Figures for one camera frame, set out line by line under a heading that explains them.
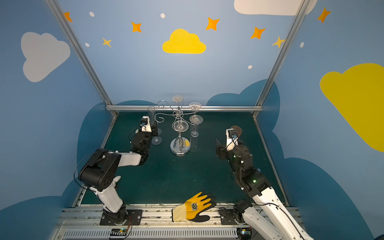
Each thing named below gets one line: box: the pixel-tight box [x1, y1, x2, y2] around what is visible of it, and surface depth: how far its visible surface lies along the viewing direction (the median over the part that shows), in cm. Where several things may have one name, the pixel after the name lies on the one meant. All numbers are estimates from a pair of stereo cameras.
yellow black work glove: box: [171, 191, 217, 223], surface depth 76 cm
